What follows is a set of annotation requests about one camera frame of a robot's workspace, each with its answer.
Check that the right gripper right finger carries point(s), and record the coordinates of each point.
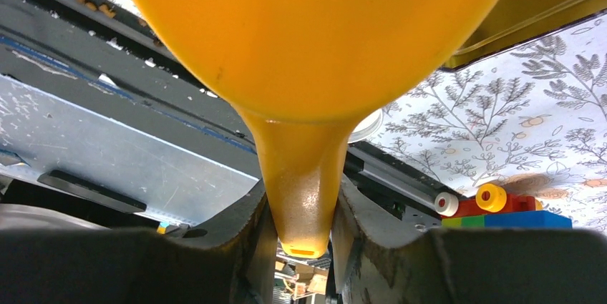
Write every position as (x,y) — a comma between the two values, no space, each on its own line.
(380,259)

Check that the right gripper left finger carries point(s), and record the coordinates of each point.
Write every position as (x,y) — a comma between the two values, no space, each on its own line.
(227,259)

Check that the white jar lid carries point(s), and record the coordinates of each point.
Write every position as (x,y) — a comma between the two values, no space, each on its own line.
(367,127)

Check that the orange plastic scoop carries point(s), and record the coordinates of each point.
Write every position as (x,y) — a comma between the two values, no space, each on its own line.
(302,74)

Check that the tin of star candies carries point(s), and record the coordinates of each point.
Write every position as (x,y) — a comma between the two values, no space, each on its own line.
(512,22)

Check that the colourful toy block stack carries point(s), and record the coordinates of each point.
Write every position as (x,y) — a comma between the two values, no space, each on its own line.
(493,207)

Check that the floral table mat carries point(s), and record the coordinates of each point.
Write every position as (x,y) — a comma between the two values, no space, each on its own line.
(531,117)

